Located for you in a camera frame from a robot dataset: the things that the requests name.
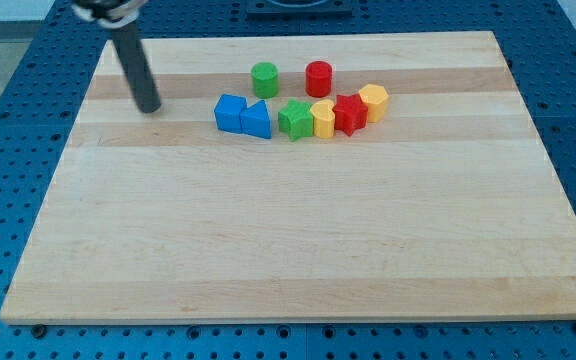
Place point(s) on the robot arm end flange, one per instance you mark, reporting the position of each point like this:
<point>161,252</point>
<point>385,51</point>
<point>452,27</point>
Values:
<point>110,14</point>

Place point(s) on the blue triangle block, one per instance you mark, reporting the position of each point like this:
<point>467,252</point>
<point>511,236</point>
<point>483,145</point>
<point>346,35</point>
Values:
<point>256,121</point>

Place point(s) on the blue cube block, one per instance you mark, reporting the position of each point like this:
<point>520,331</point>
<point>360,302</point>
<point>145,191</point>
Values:
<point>227,112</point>

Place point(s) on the green star block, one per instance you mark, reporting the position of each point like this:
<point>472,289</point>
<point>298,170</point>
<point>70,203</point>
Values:
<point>296,120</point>

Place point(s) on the yellow heart block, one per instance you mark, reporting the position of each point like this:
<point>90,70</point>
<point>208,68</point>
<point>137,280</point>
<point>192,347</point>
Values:
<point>323,118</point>

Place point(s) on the red star block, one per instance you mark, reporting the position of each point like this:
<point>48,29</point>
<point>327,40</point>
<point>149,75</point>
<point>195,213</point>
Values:
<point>350,113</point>

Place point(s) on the green cylinder block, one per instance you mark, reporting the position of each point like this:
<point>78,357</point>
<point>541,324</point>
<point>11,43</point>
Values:
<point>265,80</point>

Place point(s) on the red cylinder block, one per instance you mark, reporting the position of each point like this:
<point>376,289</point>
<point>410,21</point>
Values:
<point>318,82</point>

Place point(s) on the yellow hexagon block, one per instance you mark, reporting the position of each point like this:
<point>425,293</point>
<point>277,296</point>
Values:
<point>376,99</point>

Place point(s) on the light wooden board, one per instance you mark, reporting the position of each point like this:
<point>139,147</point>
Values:
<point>448,209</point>

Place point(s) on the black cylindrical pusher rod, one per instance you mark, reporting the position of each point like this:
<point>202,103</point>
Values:
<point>131,55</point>

